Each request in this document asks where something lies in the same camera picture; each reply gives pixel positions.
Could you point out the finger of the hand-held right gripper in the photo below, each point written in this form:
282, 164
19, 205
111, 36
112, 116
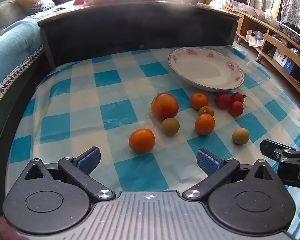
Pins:
270, 148

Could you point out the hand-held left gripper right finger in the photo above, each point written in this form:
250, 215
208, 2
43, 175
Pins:
207, 162

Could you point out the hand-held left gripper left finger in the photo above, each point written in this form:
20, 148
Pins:
90, 158

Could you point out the small orange tangerine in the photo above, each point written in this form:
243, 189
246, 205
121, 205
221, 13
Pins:
199, 101
204, 123
142, 140

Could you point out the red cherry tomato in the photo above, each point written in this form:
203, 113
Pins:
236, 108
223, 100
238, 97

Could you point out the red orange peach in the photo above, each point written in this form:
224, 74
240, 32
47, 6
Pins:
164, 106

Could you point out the white floral plate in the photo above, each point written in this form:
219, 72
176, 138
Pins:
205, 70

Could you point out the person's left forearm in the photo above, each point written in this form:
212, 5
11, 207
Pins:
0, 227

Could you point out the blue white checkered tablecloth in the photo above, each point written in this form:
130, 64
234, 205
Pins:
90, 105

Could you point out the blue box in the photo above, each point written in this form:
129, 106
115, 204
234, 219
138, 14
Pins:
290, 66

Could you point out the white box with dark dots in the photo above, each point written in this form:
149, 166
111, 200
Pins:
280, 56

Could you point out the black television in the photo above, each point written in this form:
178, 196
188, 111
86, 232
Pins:
290, 31

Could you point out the wooden television stand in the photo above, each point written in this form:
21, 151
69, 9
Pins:
270, 33

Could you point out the white paper bundle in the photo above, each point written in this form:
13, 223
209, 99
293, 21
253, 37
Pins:
255, 38

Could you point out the teal blanket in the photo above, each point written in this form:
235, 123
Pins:
12, 47

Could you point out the white sofa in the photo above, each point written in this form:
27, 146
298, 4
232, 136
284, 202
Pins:
5, 7

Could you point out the small picture frame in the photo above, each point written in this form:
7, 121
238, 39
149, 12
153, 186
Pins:
251, 0

